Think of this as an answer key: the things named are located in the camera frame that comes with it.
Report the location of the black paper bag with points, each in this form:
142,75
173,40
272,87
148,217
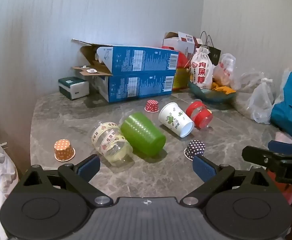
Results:
214,53

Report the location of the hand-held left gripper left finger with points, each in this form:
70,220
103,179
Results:
89,168

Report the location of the green white tissue box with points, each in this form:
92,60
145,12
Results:
73,87

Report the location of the orange polka dot paper liner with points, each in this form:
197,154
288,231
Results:
64,150

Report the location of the blue cardboard box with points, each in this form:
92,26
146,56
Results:
141,86

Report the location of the clear cup with red sleeve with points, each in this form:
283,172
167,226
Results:
199,115

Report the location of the clear cup with patterned tape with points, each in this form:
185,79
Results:
111,142

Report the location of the blue shopping bag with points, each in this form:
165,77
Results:
290,105

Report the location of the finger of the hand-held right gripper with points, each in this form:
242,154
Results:
258,155
282,147

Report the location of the clear plastic bag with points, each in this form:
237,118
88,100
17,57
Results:
257,102

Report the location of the white paper cup green print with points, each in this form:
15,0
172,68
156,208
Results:
174,118

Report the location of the pink cloth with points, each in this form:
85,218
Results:
285,191

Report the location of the red white cardboard carton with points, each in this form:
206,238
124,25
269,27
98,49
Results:
183,41

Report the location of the blue cardboard box open flaps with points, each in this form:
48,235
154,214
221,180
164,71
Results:
141,58

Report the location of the dark polka dot paper liner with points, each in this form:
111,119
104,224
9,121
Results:
195,148

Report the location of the teal bowl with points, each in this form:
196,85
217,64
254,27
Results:
211,95

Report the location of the red polka dot paper liner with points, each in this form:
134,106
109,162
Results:
152,106

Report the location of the white plastic bag red print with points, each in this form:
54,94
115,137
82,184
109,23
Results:
224,70

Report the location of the green plastic cup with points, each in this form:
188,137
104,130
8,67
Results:
143,135

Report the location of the yellow red box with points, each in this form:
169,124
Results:
181,80

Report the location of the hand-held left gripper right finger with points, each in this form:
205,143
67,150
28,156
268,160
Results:
204,168

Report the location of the orange snack packet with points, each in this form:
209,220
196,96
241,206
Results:
223,89

